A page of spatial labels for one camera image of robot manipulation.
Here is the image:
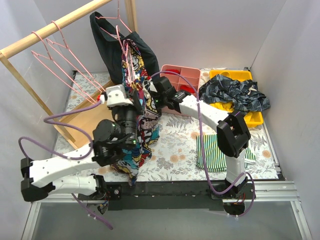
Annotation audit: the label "floral table mat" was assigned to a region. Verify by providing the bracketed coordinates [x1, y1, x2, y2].
[54, 72, 281, 182]

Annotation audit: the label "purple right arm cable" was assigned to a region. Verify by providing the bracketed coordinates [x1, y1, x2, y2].
[149, 70, 257, 217]

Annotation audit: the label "pink divided organizer box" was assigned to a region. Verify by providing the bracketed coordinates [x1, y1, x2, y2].
[157, 64, 202, 116]

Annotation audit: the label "red sock upper compartment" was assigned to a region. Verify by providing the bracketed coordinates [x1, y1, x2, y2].
[165, 69, 181, 75]

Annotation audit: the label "green white striped shorts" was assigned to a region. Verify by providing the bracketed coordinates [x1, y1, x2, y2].
[195, 134, 257, 173]

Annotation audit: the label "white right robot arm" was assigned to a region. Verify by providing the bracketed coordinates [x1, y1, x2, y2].
[149, 76, 251, 199]

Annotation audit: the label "dark patterned shorts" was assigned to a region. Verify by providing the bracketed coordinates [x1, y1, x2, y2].
[198, 74, 271, 115]

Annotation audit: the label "pink wire hanger with shorts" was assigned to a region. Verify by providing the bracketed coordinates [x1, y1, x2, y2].
[90, 0, 136, 42]

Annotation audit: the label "yellow plastic tray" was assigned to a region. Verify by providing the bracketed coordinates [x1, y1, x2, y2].
[209, 69, 264, 128]

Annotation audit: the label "red sock middle compartment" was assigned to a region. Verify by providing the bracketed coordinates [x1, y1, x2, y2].
[180, 85, 196, 94]

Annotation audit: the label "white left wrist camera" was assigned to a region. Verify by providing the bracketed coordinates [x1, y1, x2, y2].
[105, 84, 133, 108]

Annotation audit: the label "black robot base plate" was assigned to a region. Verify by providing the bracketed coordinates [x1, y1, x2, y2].
[77, 181, 258, 217]

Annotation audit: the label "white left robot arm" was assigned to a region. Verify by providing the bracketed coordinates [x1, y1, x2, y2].
[20, 85, 143, 202]

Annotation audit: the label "colourful comic print shorts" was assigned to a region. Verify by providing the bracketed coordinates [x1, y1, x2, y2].
[111, 40, 161, 186]

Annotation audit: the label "red sock compartment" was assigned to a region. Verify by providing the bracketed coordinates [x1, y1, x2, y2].
[165, 69, 181, 75]
[180, 85, 196, 94]

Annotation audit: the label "black shorts on hanger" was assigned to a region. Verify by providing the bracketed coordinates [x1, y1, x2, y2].
[89, 11, 160, 85]

